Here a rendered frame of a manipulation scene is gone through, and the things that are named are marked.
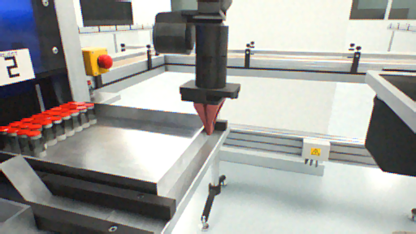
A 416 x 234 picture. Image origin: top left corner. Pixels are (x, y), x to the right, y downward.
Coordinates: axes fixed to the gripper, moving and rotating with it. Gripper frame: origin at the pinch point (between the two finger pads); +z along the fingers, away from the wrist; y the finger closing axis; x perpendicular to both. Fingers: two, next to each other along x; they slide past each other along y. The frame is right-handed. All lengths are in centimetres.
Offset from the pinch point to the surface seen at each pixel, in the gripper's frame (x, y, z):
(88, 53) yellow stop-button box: -13.8, 38.5, -11.2
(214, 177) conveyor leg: -86, 22, 70
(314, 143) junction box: -80, -29, 35
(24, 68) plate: 5.1, 38.1, -10.3
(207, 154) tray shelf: 5.4, -1.3, 2.4
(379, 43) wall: -797, -232, 38
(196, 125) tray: -5.2, 4.7, 1.6
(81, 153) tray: 12.2, 20.2, 2.5
